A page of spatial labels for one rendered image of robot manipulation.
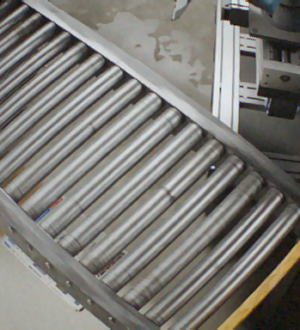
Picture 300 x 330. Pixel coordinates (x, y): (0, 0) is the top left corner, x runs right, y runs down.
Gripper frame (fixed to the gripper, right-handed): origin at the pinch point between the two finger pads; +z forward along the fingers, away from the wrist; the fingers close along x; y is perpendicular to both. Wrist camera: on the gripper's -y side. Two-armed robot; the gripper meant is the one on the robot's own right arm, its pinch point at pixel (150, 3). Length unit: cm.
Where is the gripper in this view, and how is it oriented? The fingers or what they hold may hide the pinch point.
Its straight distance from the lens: 154.0
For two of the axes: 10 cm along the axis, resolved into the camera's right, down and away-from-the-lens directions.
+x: -8.3, -5.4, 1.4
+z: -5.3, 7.1, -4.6
